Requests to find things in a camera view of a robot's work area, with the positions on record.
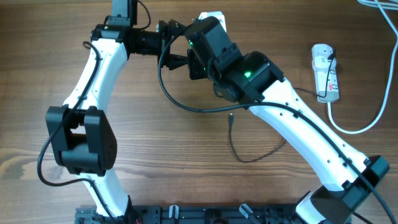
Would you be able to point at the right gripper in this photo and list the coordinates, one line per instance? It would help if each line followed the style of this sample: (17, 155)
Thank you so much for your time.
(196, 73)

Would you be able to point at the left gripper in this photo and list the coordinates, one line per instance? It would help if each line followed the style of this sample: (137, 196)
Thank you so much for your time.
(174, 30)

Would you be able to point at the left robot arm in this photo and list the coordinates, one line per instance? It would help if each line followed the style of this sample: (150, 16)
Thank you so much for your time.
(80, 135)

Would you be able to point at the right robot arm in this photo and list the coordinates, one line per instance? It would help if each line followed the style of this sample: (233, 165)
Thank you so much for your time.
(347, 176)

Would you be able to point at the white charger plug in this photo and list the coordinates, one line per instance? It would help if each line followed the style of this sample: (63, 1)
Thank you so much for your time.
(324, 62)

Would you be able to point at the white power strip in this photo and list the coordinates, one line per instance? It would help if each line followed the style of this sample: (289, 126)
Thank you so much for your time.
(326, 83)

